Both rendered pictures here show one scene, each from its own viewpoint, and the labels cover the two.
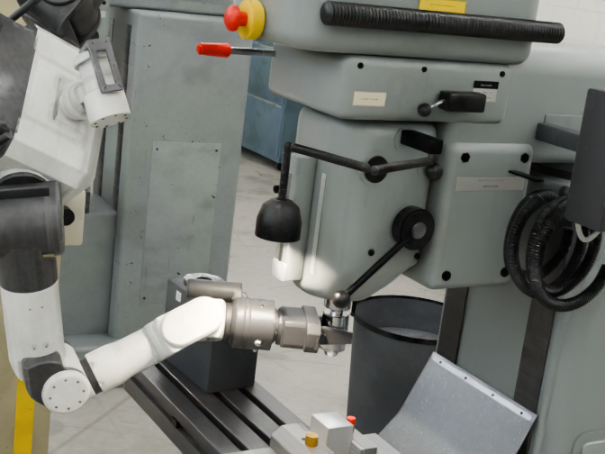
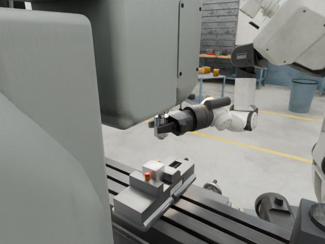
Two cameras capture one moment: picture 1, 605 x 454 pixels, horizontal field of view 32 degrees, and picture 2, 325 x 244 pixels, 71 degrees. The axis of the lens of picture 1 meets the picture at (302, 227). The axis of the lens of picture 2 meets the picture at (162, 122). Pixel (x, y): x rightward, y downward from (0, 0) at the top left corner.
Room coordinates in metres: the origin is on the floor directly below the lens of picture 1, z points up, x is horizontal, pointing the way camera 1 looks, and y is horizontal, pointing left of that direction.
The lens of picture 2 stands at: (2.39, -0.35, 1.50)
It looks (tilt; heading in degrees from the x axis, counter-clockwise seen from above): 21 degrees down; 156
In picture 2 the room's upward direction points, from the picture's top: straight up
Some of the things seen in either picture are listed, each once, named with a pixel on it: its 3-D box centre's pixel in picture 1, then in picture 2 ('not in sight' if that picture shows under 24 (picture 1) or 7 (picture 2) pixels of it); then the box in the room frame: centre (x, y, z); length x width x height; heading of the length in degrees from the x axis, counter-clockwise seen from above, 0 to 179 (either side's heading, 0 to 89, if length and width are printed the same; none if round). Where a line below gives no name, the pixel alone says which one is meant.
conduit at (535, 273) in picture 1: (546, 240); not in sight; (1.75, -0.41, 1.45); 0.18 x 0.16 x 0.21; 122
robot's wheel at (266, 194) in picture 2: not in sight; (272, 207); (1.63, 0.74, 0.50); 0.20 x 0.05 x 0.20; 52
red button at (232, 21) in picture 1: (236, 18); not in sight; (1.64, 0.14, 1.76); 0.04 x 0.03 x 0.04; 32
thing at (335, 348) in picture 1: (333, 332); (161, 126); (1.78, -0.08, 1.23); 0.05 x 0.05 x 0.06
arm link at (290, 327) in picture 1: (282, 327); (184, 120); (1.77, 0.01, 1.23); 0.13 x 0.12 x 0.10; 7
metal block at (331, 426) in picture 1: (330, 435); (153, 172); (1.75, -0.09, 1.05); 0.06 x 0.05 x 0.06; 31
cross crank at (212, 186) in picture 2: not in sight; (209, 194); (1.51, 0.35, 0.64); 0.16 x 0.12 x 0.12; 122
